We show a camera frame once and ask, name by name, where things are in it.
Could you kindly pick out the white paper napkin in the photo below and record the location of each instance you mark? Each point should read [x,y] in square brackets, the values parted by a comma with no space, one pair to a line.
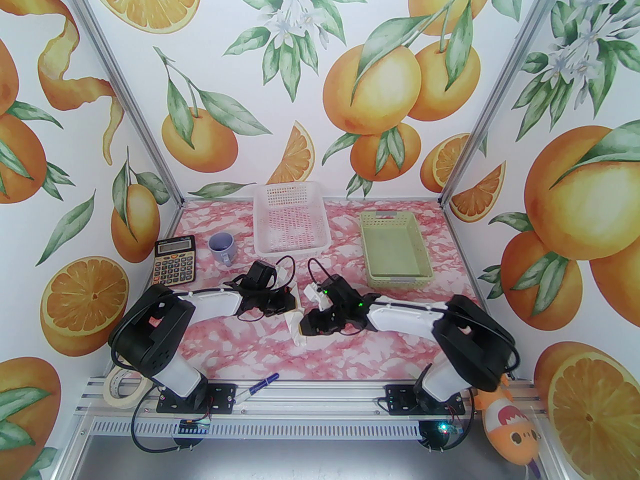
[298,338]

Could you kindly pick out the white perforated plastic basket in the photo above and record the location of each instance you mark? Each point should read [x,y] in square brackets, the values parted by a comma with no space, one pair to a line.
[292,218]

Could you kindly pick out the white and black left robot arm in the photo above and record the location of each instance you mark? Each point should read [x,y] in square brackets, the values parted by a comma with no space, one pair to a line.
[215,300]

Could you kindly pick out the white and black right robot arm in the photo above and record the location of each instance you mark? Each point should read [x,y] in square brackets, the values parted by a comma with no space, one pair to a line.
[405,313]

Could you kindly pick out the beige masking tape roll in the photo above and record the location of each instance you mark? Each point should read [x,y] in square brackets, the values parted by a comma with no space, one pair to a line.
[111,393]

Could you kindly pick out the purple mug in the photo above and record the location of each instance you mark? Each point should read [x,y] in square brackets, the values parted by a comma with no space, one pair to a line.
[220,243]

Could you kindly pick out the blue and white pen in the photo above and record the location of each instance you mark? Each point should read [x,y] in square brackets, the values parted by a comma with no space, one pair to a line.
[264,382]

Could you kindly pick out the green plastic basket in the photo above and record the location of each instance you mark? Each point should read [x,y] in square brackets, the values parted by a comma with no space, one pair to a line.
[395,248]

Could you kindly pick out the black and gold calculator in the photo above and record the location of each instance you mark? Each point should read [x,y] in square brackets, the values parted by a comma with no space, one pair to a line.
[172,268]

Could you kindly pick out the small circuit board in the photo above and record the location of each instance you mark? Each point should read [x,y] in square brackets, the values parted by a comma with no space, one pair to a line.
[450,428]
[195,425]

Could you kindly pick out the orange fish plush toy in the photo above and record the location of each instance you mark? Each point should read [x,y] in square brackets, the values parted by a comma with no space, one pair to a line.
[510,428]

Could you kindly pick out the aluminium front rail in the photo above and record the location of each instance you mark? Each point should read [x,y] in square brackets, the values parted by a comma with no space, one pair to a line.
[320,403]

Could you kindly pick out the aluminium frame post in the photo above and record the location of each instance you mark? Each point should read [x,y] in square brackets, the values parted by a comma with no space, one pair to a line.
[127,93]
[504,93]

